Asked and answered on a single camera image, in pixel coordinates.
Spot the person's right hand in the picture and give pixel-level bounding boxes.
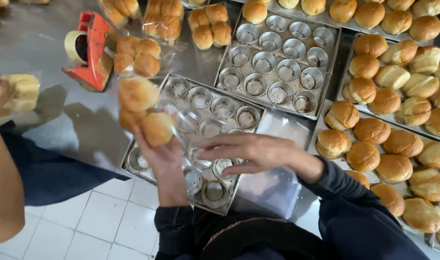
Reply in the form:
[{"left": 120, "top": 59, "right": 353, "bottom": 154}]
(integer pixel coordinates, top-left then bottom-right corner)
[{"left": 195, "top": 133, "right": 324, "bottom": 183}]

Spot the person's left hand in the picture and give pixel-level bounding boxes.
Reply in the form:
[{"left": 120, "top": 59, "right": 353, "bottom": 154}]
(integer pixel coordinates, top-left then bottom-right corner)
[{"left": 133, "top": 126, "right": 188, "bottom": 178}]

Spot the clear plastic bag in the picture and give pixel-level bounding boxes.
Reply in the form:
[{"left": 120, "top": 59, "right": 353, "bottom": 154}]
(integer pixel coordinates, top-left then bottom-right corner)
[{"left": 117, "top": 76, "right": 205, "bottom": 171}]

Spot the round bagged bun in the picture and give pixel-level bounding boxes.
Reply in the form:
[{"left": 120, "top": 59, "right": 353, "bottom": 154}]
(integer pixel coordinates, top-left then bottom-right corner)
[
  {"left": 141, "top": 111, "right": 176, "bottom": 147},
  {"left": 118, "top": 107, "right": 147, "bottom": 133},
  {"left": 118, "top": 77, "right": 161, "bottom": 113}
]

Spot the metal baking tray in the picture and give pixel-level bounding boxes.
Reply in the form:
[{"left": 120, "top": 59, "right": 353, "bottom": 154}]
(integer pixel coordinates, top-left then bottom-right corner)
[
  {"left": 214, "top": 7, "right": 342, "bottom": 121},
  {"left": 230, "top": 0, "right": 440, "bottom": 47},
  {"left": 306, "top": 99, "right": 440, "bottom": 258},
  {"left": 120, "top": 73, "right": 267, "bottom": 216},
  {"left": 335, "top": 32, "right": 440, "bottom": 142}
]

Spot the sealed pack of four buns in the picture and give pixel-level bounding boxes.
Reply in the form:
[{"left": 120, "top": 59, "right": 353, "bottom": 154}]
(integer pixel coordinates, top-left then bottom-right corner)
[
  {"left": 187, "top": 3, "right": 233, "bottom": 51},
  {"left": 112, "top": 35, "right": 178, "bottom": 78},
  {"left": 97, "top": 0, "right": 143, "bottom": 30},
  {"left": 142, "top": 0, "right": 187, "bottom": 46}
]

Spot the set of empty baking tins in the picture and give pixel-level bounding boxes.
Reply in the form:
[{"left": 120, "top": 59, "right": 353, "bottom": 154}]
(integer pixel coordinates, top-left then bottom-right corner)
[
  {"left": 128, "top": 77, "right": 262, "bottom": 208},
  {"left": 219, "top": 15, "right": 335, "bottom": 114}
]

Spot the red tape dispenser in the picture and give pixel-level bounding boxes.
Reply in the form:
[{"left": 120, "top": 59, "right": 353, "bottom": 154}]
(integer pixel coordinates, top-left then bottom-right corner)
[{"left": 62, "top": 11, "right": 114, "bottom": 92}]

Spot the beige tape roll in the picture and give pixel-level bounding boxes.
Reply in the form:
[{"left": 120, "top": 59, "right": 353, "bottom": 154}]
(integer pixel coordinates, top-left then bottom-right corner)
[{"left": 64, "top": 30, "right": 89, "bottom": 65}]

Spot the pack of pale yellow buns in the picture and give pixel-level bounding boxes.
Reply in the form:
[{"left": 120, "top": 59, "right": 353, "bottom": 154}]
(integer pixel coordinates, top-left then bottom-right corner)
[{"left": 0, "top": 71, "right": 42, "bottom": 126}]

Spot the stack of clear plastic sheets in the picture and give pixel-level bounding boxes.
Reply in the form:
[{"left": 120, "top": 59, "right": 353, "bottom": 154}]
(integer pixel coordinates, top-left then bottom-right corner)
[{"left": 234, "top": 108, "right": 315, "bottom": 220}]

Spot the person's dark clothing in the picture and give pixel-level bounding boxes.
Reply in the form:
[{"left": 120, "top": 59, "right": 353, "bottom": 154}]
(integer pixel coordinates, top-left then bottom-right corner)
[{"left": 173, "top": 208, "right": 345, "bottom": 260}]

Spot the batch of golden buns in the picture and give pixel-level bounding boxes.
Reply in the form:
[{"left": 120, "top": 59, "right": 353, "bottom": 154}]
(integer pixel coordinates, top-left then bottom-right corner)
[
  {"left": 315, "top": 100, "right": 440, "bottom": 250},
  {"left": 242, "top": 0, "right": 440, "bottom": 42},
  {"left": 341, "top": 33, "right": 440, "bottom": 138}
]

